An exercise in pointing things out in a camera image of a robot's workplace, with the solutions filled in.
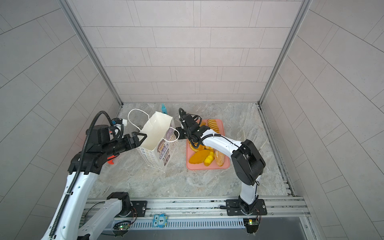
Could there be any small yellow fake bread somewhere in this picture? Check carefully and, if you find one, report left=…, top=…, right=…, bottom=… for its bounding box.
left=204, top=151, right=215, bottom=167

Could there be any aluminium mounting rail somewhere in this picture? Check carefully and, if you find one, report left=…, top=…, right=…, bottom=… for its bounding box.
left=104, top=196, right=310, bottom=236

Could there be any left circuit board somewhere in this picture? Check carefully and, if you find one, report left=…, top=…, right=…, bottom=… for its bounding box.
left=113, top=221, right=131, bottom=231

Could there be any blue owl number tag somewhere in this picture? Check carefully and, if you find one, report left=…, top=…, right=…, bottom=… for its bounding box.
left=152, top=214, right=168, bottom=228

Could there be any right circuit board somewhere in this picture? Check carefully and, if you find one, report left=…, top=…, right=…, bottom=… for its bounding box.
left=243, top=219, right=260, bottom=234

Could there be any pink plastic tray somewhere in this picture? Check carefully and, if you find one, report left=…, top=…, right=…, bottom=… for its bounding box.
left=186, top=119, right=231, bottom=171

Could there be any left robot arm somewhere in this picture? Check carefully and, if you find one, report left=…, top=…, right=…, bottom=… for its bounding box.
left=43, top=125, right=147, bottom=240

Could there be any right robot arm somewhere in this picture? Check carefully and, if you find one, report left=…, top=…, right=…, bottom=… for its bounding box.
left=175, top=108, right=266, bottom=215

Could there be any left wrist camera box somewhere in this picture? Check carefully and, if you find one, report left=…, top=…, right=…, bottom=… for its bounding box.
left=112, top=118, right=128, bottom=128

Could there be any white printed paper bag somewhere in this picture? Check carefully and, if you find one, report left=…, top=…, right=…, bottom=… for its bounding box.
left=128, top=110, right=179, bottom=172

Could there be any sesame oval fake bread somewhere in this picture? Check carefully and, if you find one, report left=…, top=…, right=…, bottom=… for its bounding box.
left=214, top=150, right=226, bottom=167

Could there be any flat orange oval fake bread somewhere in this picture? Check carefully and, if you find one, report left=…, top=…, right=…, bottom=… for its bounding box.
left=189, top=150, right=211, bottom=164

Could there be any teal plastic bottle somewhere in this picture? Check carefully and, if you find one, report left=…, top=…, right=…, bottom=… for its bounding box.
left=161, top=104, right=168, bottom=115

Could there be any red shark plush toy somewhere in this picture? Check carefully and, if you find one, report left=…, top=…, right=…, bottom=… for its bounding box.
left=107, top=156, right=117, bottom=165

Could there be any circuit board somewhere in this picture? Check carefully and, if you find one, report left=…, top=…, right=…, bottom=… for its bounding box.
left=243, top=219, right=260, bottom=234
left=113, top=221, right=131, bottom=231

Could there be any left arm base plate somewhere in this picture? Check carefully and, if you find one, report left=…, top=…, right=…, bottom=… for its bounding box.
left=128, top=201, right=148, bottom=218

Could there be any striped twisted fake bread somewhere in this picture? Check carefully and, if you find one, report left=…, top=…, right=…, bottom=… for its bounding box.
left=207, top=119, right=221, bottom=134

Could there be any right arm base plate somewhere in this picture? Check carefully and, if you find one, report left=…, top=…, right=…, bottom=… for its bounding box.
left=223, top=199, right=268, bottom=216

